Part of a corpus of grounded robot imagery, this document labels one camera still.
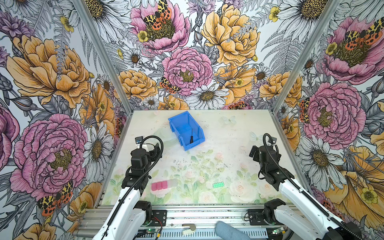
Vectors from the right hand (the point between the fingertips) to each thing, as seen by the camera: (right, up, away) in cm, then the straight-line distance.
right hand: (261, 153), depth 83 cm
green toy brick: (-24, -18, 0) cm, 30 cm away
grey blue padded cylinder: (-23, -33, -15) cm, 43 cm away
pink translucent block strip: (-54, -18, 0) cm, 57 cm away
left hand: (-61, +2, -1) cm, 61 cm away
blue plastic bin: (-43, +12, +28) cm, 52 cm away
